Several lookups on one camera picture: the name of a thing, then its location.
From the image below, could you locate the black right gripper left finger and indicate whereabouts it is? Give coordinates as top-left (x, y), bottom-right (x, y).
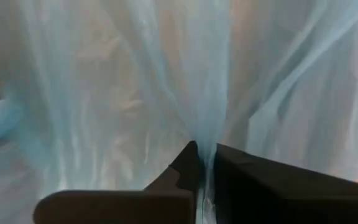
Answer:
top-left (32, 140), bottom-right (203, 224)

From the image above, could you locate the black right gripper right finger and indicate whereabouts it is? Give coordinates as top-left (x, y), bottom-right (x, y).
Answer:
top-left (213, 142), bottom-right (358, 224)

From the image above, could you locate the translucent blue trash bag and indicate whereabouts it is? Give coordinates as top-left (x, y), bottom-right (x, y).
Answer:
top-left (0, 0), bottom-right (358, 224)

